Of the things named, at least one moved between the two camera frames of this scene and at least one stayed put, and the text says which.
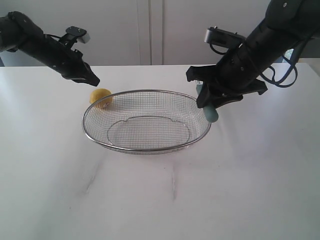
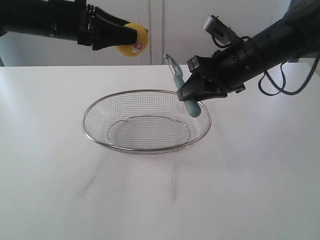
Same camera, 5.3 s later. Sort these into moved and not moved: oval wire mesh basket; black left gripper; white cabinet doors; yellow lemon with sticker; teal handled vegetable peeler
Moved: teal handled vegetable peeler; black left gripper; yellow lemon with sticker
Not moved: white cabinet doors; oval wire mesh basket
